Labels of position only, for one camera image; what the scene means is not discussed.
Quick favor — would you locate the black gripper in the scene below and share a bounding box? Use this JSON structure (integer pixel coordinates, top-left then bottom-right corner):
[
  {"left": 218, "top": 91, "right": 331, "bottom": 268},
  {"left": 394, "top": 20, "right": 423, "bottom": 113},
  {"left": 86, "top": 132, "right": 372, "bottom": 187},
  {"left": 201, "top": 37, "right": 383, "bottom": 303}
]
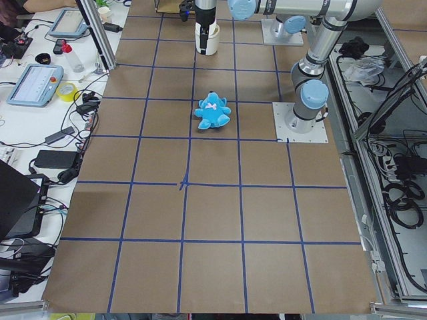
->
[{"left": 195, "top": 22, "right": 209, "bottom": 50}]

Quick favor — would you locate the white trash can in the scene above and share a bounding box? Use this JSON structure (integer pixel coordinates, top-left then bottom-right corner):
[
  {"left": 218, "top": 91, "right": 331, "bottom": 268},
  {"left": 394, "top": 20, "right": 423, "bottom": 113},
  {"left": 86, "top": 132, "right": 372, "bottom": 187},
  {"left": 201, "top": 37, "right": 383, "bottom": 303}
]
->
[{"left": 197, "top": 21, "right": 220, "bottom": 56}]

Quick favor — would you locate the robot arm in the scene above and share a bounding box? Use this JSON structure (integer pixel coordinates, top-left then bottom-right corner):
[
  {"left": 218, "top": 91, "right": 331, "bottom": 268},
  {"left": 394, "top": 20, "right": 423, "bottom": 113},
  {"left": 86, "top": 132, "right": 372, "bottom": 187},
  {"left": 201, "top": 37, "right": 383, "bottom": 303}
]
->
[
  {"left": 194, "top": 0, "right": 217, "bottom": 55},
  {"left": 228, "top": 0, "right": 382, "bottom": 134}
]

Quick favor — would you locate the blue teddy bear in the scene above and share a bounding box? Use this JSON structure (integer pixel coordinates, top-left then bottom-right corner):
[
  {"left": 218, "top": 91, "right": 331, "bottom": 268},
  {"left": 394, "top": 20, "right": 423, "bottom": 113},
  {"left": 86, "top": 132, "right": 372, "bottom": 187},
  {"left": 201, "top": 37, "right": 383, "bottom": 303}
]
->
[{"left": 194, "top": 91, "right": 231, "bottom": 130}]

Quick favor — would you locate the upper teach pendant tablet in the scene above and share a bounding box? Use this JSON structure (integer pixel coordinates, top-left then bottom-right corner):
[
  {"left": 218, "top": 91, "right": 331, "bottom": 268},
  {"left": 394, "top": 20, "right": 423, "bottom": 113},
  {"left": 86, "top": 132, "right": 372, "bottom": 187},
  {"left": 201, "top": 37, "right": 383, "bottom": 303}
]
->
[{"left": 48, "top": 8, "right": 87, "bottom": 38}]

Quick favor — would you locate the teach pendant tablet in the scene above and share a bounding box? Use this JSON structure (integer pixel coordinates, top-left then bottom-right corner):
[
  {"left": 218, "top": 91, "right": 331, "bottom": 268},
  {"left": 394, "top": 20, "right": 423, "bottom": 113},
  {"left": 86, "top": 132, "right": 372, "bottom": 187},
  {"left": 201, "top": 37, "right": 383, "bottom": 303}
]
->
[
  {"left": 48, "top": 8, "right": 87, "bottom": 38},
  {"left": 7, "top": 64, "right": 63, "bottom": 107}
]

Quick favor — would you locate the clear bottle red cap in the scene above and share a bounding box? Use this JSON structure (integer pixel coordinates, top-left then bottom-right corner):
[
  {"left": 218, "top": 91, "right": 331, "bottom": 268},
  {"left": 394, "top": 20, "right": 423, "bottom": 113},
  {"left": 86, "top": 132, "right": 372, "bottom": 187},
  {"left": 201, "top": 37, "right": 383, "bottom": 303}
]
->
[{"left": 61, "top": 40, "right": 85, "bottom": 73}]

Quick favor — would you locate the yellow tape roll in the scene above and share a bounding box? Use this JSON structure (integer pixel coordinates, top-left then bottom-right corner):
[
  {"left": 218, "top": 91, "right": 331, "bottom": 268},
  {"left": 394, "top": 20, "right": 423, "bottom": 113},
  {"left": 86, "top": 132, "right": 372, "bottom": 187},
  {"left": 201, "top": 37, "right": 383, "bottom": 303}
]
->
[{"left": 56, "top": 82, "right": 78, "bottom": 102}]

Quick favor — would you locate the crumpled white plastic bag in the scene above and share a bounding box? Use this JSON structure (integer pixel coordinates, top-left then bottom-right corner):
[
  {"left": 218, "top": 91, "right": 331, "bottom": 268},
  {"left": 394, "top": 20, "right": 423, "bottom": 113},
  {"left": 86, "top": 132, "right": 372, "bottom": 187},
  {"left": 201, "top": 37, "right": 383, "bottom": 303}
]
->
[{"left": 343, "top": 57, "right": 385, "bottom": 85}]

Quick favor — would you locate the black power adapter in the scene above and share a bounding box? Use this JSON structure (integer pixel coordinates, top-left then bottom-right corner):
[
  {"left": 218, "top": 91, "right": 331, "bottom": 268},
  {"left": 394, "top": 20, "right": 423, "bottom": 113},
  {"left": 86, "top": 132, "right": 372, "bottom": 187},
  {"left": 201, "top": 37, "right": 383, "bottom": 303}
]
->
[{"left": 45, "top": 126, "right": 75, "bottom": 145}]

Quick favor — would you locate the lower teach pendant tablet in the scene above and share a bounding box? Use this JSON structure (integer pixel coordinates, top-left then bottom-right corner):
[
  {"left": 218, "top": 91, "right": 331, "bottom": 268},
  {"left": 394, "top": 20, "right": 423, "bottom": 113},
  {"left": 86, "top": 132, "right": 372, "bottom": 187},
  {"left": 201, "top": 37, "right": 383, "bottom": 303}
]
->
[{"left": 7, "top": 64, "right": 63, "bottom": 107}]

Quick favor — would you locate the large black power brick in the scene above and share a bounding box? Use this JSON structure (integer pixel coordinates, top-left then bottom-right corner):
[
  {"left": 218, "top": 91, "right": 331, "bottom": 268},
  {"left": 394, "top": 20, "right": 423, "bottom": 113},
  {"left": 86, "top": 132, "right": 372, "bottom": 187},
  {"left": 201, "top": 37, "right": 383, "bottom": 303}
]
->
[{"left": 34, "top": 150, "right": 79, "bottom": 169}]

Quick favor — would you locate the black laptop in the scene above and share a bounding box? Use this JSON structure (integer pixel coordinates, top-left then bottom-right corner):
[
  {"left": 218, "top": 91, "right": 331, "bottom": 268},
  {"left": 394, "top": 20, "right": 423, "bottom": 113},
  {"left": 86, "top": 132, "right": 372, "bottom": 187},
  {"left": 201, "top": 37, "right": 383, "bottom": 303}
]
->
[{"left": 1, "top": 161, "right": 49, "bottom": 240}]

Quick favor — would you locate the wooden wire-grid shelf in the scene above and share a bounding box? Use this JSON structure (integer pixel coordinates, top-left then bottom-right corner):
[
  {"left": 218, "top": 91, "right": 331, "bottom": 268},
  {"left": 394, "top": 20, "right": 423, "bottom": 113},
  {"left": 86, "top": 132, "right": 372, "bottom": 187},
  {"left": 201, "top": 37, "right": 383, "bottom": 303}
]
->
[{"left": 154, "top": 0, "right": 194, "bottom": 14}]

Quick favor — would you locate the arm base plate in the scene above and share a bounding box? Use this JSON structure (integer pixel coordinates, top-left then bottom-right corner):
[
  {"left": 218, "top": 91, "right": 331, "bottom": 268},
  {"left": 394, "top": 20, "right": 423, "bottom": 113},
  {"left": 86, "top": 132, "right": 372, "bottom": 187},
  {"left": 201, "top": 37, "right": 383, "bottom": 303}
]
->
[
  {"left": 262, "top": 15, "right": 306, "bottom": 46},
  {"left": 272, "top": 102, "right": 328, "bottom": 143}
]

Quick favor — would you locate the aluminium frame post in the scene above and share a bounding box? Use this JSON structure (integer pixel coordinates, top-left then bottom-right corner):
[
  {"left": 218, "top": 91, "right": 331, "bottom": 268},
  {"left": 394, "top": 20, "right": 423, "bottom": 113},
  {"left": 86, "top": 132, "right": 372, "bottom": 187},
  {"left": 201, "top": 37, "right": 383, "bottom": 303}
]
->
[{"left": 76, "top": 0, "right": 117, "bottom": 71}]

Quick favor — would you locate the black cable coil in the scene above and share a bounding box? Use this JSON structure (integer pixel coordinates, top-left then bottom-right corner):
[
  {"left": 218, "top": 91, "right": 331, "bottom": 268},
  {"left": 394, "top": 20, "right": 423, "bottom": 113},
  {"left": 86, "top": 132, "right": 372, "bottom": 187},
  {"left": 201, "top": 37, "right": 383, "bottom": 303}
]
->
[{"left": 382, "top": 181, "right": 424, "bottom": 231}]

